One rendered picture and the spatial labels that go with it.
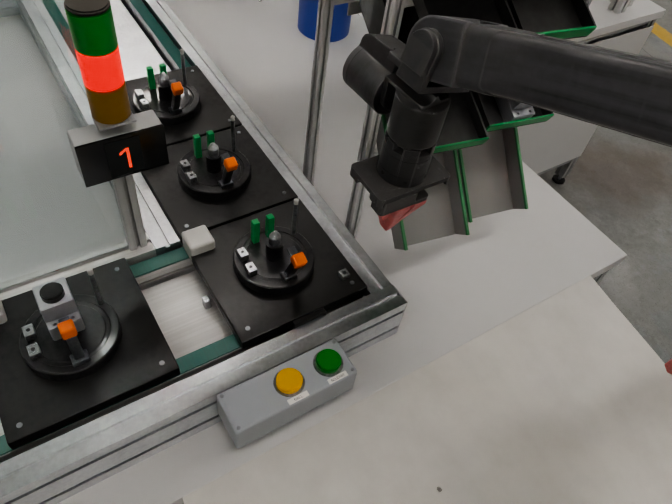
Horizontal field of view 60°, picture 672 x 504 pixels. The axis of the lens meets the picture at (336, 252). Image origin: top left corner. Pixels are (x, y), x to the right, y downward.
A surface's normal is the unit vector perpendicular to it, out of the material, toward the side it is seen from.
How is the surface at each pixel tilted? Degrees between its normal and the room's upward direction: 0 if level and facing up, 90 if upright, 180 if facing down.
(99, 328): 0
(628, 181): 0
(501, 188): 45
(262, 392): 0
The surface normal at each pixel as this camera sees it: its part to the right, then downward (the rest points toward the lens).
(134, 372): 0.11, -0.64
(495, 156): 0.34, 0.07
